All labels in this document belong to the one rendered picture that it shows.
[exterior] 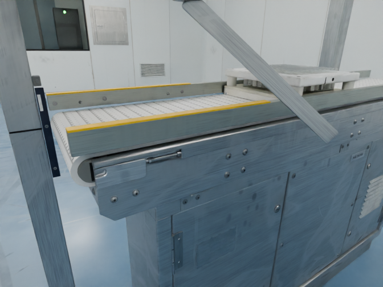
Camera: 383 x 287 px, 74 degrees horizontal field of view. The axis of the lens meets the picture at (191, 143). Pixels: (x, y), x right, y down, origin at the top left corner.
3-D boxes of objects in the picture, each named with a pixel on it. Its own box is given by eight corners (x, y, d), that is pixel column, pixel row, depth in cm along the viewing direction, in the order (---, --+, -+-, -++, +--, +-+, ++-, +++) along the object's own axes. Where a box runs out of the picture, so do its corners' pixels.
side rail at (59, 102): (49, 111, 52) (46, 95, 51) (48, 109, 53) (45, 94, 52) (369, 77, 118) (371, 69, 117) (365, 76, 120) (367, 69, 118)
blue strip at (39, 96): (53, 178, 57) (34, 87, 50) (52, 177, 58) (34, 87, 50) (60, 176, 58) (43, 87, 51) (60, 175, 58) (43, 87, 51)
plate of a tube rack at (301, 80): (298, 87, 53) (300, 77, 52) (224, 76, 73) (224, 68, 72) (359, 80, 66) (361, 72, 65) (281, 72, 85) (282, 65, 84)
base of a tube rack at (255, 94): (294, 110, 55) (297, 99, 54) (223, 93, 74) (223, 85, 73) (354, 99, 67) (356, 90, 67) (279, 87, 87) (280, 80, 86)
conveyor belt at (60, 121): (73, 191, 34) (67, 156, 32) (52, 136, 53) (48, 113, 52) (437, 97, 102) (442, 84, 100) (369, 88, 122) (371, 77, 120)
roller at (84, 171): (80, 187, 33) (76, 163, 32) (56, 131, 54) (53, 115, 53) (106, 180, 35) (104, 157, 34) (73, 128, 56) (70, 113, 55)
